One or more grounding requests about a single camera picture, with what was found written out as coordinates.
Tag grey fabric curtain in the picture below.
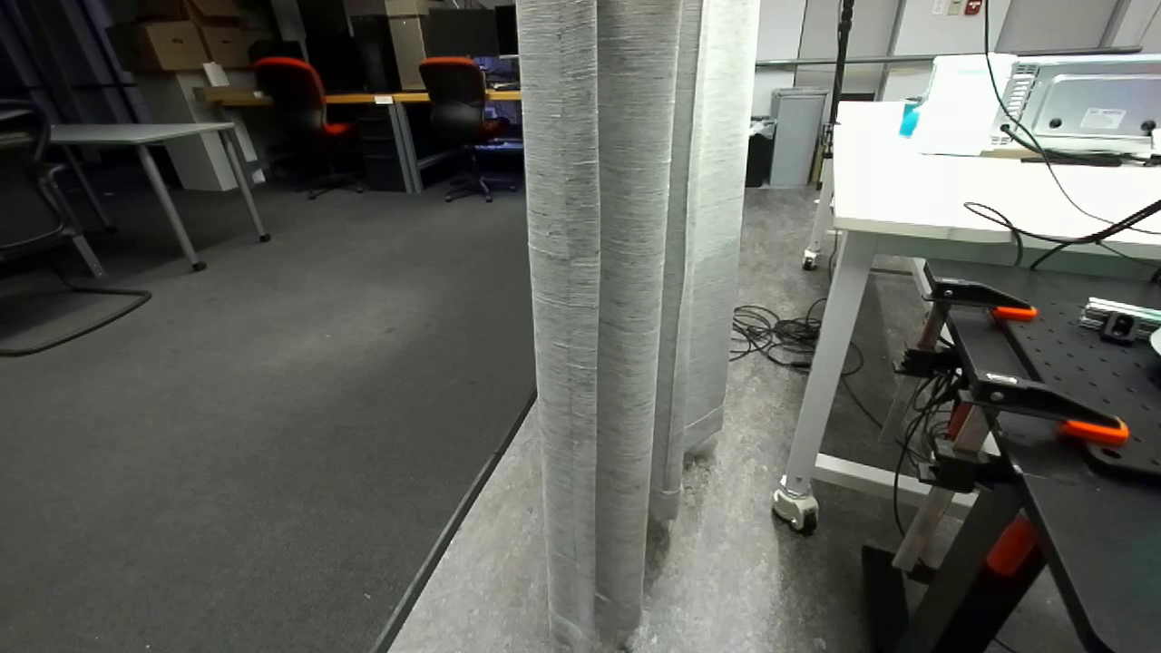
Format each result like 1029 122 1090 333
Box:
513 0 766 653

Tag red black office chair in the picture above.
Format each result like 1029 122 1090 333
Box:
248 54 357 195
414 54 513 202

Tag wooden top desk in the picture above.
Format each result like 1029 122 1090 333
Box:
196 85 528 195

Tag black stand pole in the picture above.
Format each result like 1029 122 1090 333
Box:
829 0 859 191

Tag white table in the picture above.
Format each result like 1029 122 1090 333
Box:
774 98 1161 536

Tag white drawer unit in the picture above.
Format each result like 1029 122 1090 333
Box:
132 70 252 195

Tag white box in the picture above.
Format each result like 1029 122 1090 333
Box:
922 51 1020 158

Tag brown cardboard box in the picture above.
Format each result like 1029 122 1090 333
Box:
113 14 210 75
196 17 266 73

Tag grey folding table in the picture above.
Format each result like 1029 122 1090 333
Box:
0 115 276 274

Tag aluminium extrusion piece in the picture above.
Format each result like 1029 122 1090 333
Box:
1079 295 1161 348

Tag grey equipment case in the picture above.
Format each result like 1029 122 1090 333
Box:
993 51 1161 164

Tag black robot table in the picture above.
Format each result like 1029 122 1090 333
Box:
857 268 1161 653

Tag black coiled floor cable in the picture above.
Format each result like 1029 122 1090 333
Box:
727 300 866 374

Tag black cable bundle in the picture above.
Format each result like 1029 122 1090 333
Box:
888 348 974 536

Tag black cable loop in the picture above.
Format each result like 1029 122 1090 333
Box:
961 195 1161 272

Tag orange-handled black clamp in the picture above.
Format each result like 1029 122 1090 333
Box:
980 515 1046 582
965 366 1135 486
922 272 1046 366

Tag long black cable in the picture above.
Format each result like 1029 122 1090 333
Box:
977 0 1161 239

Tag grey metal chair frame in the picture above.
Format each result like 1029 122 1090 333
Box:
0 155 110 283

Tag black clamp orange handles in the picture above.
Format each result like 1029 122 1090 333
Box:
929 268 1161 486

